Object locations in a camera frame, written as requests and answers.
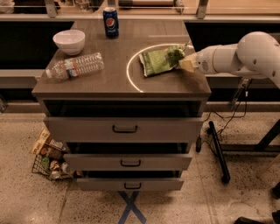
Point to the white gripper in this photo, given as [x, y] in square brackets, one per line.
[204, 61]

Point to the middle grey drawer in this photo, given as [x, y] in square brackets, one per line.
[128, 162]

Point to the grey drawer cabinet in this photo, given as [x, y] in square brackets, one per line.
[120, 90]

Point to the blue tape cross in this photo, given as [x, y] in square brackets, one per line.
[130, 207]

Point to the blue pepsi can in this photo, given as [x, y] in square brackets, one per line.
[110, 20]

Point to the grey drawer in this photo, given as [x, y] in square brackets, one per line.
[128, 162]
[124, 130]
[130, 184]

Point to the wire basket with snacks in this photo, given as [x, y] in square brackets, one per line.
[49, 157]

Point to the bottom grey drawer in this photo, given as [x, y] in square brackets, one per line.
[130, 184]

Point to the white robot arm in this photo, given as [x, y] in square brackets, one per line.
[255, 56]

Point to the clear plastic water bottle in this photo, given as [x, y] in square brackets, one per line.
[73, 67]

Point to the green jalapeno chip bag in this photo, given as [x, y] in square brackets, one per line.
[162, 60]

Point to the top grey drawer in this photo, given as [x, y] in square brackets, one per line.
[124, 130]

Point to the white bowl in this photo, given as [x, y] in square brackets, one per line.
[70, 42]

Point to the black table leg frame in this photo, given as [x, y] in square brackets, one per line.
[221, 148]

